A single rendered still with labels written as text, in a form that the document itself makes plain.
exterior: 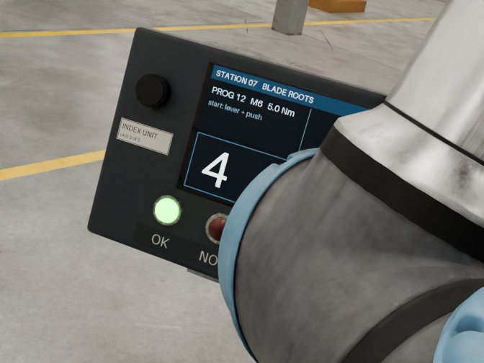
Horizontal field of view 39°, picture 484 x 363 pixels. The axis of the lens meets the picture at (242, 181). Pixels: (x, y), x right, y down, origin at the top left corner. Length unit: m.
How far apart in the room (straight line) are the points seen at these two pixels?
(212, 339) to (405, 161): 2.02
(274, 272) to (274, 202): 0.04
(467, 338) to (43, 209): 2.71
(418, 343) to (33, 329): 2.03
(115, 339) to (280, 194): 1.91
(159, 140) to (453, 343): 0.40
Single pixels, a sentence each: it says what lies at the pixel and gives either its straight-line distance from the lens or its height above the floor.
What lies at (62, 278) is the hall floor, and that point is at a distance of 2.49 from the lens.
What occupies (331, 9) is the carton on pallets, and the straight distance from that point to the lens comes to 8.84.
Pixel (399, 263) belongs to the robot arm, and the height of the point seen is 1.25.
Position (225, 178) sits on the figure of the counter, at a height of 1.16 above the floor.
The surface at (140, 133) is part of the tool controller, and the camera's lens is 0.60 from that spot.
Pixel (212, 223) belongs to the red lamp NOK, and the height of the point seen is 1.12.
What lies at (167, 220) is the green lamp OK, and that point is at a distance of 0.59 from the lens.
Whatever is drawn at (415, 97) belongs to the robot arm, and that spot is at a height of 1.31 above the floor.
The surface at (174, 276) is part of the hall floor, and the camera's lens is 2.56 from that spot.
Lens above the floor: 1.39
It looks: 24 degrees down
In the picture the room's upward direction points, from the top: 12 degrees clockwise
